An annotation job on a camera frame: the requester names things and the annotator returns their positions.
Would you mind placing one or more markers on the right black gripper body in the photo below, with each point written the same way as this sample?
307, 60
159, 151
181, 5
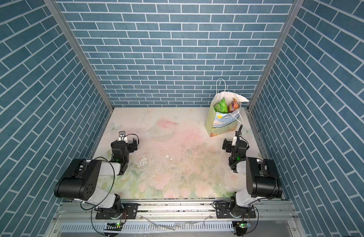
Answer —
231, 145

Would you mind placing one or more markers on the white vented cable tray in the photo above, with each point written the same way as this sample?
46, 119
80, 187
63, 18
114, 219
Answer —
146, 227

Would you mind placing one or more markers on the green floral paper bag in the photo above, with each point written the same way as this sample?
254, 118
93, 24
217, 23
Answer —
218, 123

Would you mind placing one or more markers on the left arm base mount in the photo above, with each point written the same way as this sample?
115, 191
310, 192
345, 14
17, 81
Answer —
118, 211

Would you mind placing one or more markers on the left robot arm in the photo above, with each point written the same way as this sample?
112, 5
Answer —
80, 181

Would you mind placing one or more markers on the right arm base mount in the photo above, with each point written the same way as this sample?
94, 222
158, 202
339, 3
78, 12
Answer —
225, 210

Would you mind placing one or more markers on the green snack bag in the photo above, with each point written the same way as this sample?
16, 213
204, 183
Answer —
221, 107

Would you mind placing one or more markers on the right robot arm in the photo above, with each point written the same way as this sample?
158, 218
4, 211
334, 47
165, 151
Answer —
261, 179

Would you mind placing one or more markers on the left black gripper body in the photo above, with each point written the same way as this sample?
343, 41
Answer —
127, 145

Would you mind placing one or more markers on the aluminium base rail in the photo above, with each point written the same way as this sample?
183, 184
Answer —
207, 210

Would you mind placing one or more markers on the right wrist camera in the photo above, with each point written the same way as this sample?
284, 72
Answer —
236, 138

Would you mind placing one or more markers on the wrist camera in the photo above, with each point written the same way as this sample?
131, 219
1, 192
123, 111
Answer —
122, 135
236, 138

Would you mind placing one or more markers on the Fox's fruits candy bag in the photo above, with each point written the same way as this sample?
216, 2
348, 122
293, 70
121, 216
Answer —
233, 106

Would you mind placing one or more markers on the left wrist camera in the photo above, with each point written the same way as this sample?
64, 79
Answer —
122, 135

